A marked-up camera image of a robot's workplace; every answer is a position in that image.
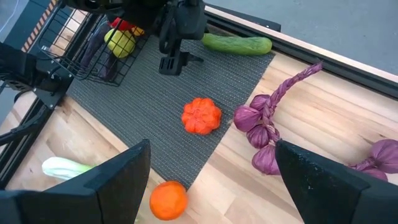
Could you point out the hazard striped floor mat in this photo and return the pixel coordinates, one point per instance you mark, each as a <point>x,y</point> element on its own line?
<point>34,34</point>

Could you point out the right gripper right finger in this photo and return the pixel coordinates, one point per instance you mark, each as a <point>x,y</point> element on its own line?
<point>335,199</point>

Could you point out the orange tangerine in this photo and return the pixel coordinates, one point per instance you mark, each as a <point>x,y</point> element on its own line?
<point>168,200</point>

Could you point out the green cucumber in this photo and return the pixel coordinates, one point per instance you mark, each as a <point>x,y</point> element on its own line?
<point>236,45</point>

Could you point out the grey woven placemat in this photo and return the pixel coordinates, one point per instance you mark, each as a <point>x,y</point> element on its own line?
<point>155,93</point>

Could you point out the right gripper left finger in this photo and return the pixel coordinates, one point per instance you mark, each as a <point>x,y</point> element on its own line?
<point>93,199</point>

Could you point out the yellow-green apple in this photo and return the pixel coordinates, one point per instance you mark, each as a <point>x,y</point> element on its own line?
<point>119,43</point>

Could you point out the pale green celery stalk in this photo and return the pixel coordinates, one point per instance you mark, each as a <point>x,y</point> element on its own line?
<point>62,168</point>

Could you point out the red and yellow pepper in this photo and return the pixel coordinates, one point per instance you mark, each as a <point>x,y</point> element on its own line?
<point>122,24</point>

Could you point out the orange ridged pumpkin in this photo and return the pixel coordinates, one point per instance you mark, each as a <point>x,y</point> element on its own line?
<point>201,116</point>

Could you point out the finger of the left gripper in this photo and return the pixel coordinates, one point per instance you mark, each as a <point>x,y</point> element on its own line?
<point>171,65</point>
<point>189,59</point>

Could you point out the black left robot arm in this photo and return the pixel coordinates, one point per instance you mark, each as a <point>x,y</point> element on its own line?
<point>25,71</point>

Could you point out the dark purple eggplant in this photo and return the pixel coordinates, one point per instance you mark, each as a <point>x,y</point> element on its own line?
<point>109,67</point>
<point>93,43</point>

